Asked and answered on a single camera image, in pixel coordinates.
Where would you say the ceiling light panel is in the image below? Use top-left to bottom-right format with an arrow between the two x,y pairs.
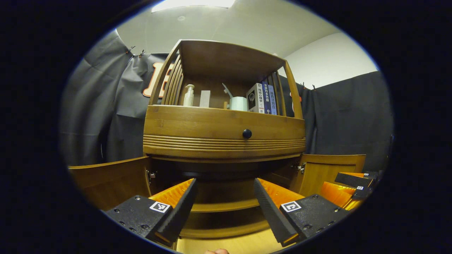
152,0 -> 236,13

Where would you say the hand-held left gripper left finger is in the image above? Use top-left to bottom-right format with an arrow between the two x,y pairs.
105,178 -> 198,247

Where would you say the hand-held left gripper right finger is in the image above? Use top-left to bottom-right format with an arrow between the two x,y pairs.
254,178 -> 350,247

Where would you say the wooden double-door shoe cabinet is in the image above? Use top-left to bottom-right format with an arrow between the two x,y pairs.
142,39 -> 307,240

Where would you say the wooden cabinet inner shelf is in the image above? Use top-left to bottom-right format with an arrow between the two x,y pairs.
191,199 -> 261,213

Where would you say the light blue book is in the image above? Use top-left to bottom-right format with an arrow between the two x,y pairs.
267,84 -> 278,115

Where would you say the wooden shoe cabinet door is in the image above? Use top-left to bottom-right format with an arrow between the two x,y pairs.
290,154 -> 367,198
68,156 -> 153,211

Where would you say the white pump bottle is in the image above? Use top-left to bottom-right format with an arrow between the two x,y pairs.
183,84 -> 195,107

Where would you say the pale mint cup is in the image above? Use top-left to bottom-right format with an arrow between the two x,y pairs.
230,96 -> 248,111

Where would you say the wooden cabinet drawer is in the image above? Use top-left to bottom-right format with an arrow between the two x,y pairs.
143,105 -> 306,158

